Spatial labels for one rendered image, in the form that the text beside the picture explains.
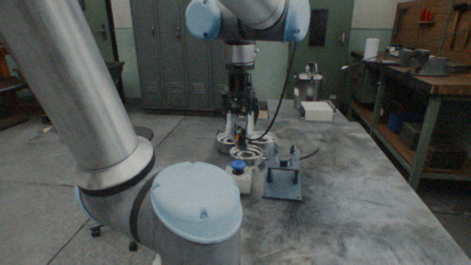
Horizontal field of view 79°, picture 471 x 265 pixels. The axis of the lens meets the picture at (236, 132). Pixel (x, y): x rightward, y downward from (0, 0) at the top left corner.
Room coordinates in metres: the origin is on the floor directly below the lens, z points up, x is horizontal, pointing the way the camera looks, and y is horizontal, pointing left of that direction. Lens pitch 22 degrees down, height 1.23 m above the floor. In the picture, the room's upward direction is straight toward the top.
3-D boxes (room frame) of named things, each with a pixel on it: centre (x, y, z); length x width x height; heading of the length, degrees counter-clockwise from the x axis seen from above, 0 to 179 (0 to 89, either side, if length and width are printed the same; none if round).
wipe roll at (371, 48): (2.82, -1.28, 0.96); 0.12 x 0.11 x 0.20; 83
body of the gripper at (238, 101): (0.69, -0.01, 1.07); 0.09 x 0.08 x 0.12; 170
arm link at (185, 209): (0.33, 0.06, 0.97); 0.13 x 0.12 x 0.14; 60
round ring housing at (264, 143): (0.93, -0.09, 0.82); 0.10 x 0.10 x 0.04
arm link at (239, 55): (0.69, -0.01, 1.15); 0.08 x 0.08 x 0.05
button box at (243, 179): (0.67, 0.00, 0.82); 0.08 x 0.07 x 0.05; 173
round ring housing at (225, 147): (0.93, 0.02, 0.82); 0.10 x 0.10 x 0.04
